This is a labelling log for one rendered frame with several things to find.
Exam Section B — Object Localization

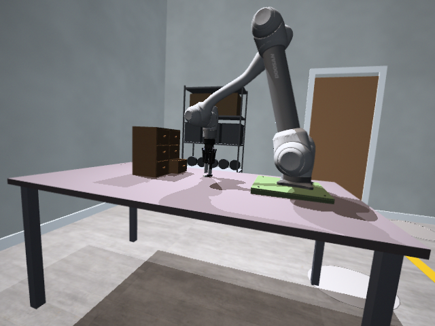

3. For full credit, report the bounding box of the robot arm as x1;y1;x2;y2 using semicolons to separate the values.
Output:
184;7;315;190

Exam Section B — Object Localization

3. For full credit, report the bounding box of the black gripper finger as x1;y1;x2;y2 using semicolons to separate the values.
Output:
207;147;217;174
202;147;209;173

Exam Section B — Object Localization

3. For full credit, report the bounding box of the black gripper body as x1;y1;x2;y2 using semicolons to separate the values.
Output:
204;139;215;153

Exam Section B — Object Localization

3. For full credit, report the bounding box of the dark brown chest of drawers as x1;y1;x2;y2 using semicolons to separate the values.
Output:
133;126;180;177

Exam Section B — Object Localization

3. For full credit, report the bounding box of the dark brown drawer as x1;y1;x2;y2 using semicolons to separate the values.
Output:
169;145;179;158
169;158;187;174
157;145;169;160
156;160;169;176
157;129;169;144
170;130;179;144

